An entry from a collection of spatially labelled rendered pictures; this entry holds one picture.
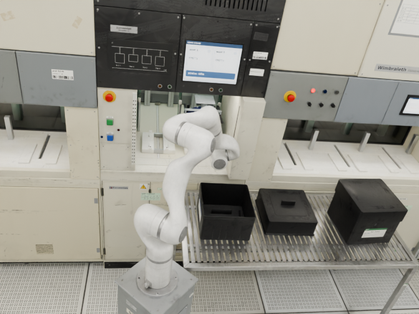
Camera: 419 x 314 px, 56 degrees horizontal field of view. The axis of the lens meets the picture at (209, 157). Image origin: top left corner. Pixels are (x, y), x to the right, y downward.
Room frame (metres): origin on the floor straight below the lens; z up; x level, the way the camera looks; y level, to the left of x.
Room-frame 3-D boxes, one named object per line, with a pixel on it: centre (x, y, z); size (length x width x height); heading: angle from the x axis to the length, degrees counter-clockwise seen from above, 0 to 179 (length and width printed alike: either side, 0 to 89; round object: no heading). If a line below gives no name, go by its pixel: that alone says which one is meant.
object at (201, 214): (1.63, -0.13, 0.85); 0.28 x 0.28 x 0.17; 10
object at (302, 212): (1.75, -0.49, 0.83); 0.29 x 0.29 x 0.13; 11
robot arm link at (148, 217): (1.19, 0.18, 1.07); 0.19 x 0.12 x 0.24; 68
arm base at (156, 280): (1.18, 0.15, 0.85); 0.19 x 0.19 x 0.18
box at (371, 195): (1.77, -0.93, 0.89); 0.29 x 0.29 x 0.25; 15
